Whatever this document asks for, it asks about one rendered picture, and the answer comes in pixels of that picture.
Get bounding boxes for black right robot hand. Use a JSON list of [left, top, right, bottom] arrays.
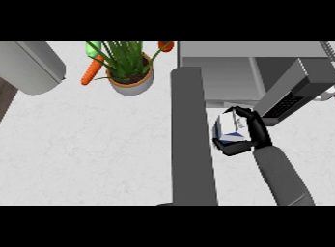
[[212, 105, 275, 158]]

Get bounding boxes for white and blue milk carton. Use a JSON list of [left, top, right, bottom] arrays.
[[213, 110, 253, 145]]

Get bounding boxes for dark grey microwave door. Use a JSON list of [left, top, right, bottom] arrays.
[[170, 66, 221, 206]]

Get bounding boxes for grey microwave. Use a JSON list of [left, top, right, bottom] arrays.
[[176, 41, 335, 127]]

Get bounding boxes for potted green plant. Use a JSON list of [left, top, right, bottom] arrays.
[[95, 41, 163, 96]]

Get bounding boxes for orange carrot with green top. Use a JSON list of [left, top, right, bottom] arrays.
[[80, 41, 106, 87]]

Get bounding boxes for pale grey rounded appliance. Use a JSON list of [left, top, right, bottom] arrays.
[[0, 41, 67, 96]]

